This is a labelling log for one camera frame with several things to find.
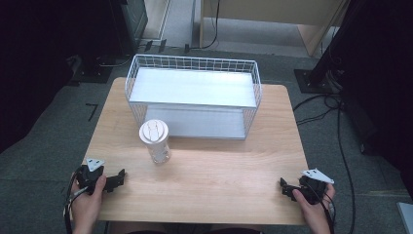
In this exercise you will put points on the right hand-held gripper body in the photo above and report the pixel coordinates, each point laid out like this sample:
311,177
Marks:
313,188

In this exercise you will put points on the black metal stand with base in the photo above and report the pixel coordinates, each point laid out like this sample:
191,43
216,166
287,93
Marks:
321,68

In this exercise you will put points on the light wooden cabinet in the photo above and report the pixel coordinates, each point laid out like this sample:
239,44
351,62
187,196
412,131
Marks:
276,13

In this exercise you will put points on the pale grey flat panel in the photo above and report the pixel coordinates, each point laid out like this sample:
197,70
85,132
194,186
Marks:
406,217

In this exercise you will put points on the white cup with lid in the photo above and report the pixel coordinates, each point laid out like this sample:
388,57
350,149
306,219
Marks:
155,136

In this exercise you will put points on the black stand base plate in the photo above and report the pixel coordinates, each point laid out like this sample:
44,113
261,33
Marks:
92,70

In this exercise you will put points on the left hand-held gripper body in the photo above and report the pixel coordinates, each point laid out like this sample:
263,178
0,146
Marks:
89,175

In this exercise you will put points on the person's right hand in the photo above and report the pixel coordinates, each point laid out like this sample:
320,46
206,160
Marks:
313,211

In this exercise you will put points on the black monitor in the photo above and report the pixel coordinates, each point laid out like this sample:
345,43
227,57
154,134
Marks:
133,22

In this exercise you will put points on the person's left hand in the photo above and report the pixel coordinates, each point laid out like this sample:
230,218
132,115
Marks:
86,204

